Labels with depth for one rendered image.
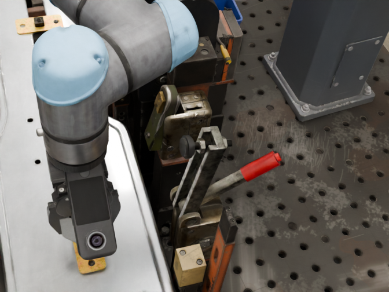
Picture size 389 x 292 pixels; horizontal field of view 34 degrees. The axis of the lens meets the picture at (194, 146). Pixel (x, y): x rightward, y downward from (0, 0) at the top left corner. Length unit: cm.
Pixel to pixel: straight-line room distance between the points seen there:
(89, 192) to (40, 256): 20
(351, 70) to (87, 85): 91
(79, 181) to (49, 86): 16
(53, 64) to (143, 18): 13
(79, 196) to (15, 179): 26
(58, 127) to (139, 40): 12
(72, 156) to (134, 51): 14
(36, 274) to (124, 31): 39
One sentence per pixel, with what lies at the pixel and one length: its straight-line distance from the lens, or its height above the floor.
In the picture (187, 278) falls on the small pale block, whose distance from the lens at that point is 88.
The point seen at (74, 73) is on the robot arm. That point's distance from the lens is 63.
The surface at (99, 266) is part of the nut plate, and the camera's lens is 91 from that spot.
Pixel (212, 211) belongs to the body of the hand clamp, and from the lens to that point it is 92.
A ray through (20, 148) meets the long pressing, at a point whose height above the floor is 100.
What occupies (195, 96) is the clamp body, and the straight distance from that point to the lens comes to 102.
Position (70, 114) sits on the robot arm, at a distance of 66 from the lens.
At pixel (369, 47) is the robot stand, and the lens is 143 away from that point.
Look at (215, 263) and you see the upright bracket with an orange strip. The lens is 84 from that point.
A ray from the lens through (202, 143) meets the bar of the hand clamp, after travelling 78.
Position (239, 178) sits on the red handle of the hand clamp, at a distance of 87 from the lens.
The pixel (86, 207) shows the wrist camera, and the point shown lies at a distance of 77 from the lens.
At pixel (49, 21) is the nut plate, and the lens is 123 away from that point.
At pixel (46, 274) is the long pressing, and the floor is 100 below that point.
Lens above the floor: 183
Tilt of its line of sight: 53 degrees down
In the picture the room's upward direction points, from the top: 9 degrees clockwise
